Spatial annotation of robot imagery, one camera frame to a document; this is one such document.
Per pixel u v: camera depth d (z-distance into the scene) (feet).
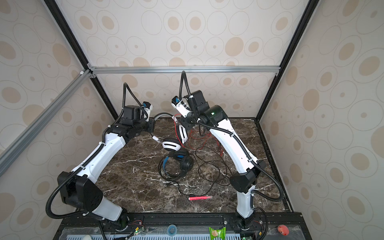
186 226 2.40
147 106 2.31
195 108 1.68
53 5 2.20
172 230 2.38
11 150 1.71
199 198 2.68
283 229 2.28
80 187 1.43
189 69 4.27
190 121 2.09
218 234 2.25
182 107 1.99
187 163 2.80
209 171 3.02
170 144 2.39
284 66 2.92
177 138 2.49
